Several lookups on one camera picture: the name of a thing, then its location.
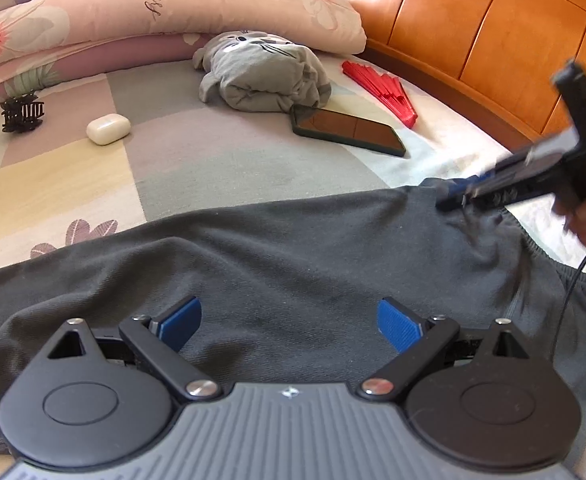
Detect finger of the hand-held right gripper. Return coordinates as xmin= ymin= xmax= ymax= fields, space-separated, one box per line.
xmin=435 ymin=172 xmax=502 ymax=211

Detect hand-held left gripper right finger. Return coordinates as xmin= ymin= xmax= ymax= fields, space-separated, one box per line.
xmin=360 ymin=297 xmax=530 ymax=402

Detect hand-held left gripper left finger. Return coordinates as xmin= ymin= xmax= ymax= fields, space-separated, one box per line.
xmin=48 ymin=295 xmax=222 ymax=402

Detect dark grey pants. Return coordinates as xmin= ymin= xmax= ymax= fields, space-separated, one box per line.
xmin=0 ymin=177 xmax=586 ymax=456

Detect red folding fan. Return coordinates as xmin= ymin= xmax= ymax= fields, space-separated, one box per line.
xmin=342 ymin=60 xmax=418 ymax=128

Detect black smartphone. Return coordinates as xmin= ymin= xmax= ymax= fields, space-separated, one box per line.
xmin=289 ymin=105 xmax=407 ymax=157

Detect wooden bed headboard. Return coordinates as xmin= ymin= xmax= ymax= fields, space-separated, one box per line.
xmin=268 ymin=0 xmax=586 ymax=161

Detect white earbuds case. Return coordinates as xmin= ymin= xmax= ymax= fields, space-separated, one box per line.
xmin=86 ymin=114 xmax=131 ymax=146

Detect folded grey cat-print garment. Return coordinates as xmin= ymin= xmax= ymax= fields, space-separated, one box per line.
xmin=192 ymin=30 xmax=331 ymax=113

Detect black hair claw clip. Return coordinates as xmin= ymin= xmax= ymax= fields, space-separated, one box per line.
xmin=0 ymin=91 xmax=45 ymax=134

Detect folded pink floral quilt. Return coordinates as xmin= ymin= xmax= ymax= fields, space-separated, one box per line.
xmin=0 ymin=0 xmax=366 ymax=118

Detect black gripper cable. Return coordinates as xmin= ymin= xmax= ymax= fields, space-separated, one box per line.
xmin=548 ymin=240 xmax=586 ymax=363

